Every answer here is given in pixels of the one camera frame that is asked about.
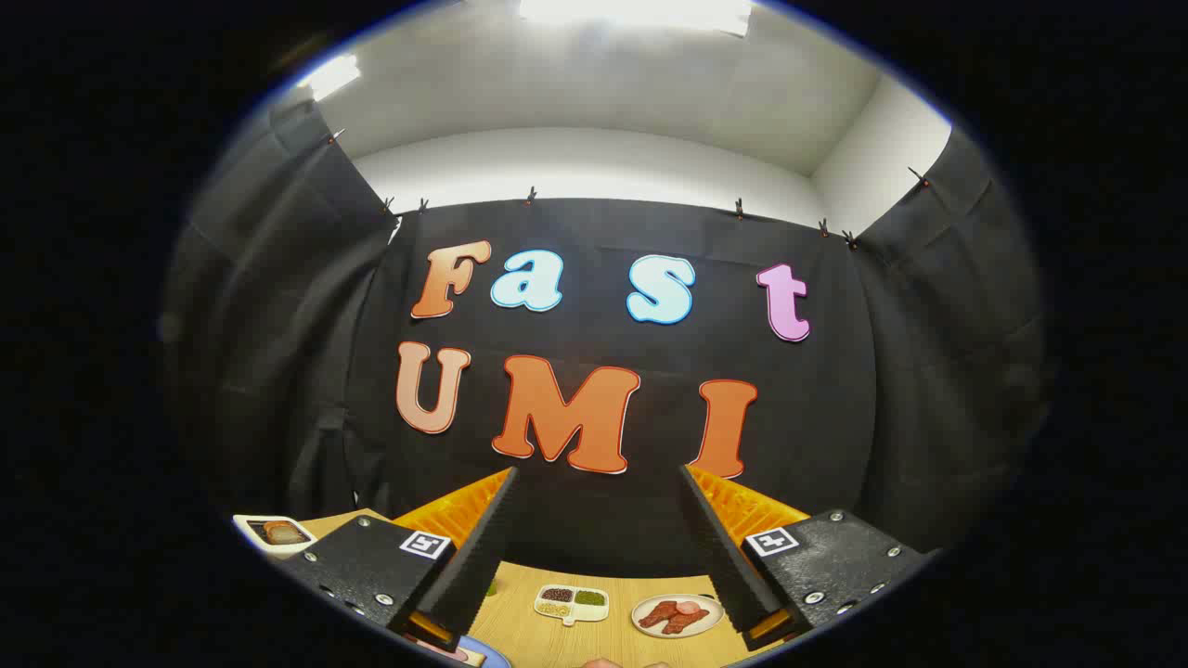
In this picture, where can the pink sausage slice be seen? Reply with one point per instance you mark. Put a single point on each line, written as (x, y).
(691, 607)

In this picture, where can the row of small cloth clips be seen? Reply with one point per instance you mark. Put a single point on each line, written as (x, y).
(531, 196)

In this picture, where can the brown meat piece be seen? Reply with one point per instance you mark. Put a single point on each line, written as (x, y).
(655, 614)
(687, 622)

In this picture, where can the white oval plate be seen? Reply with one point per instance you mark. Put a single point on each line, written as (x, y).
(710, 622)

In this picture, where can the blue round plate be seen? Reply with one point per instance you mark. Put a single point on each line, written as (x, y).
(492, 654)

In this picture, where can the white divided bean dish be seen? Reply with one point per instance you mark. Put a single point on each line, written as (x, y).
(568, 614)

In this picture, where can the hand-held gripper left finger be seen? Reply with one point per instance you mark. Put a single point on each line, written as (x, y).
(483, 547)

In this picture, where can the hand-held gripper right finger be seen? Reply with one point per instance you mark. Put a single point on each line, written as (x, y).
(719, 547)

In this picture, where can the white toaster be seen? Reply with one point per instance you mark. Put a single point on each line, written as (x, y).
(251, 531)

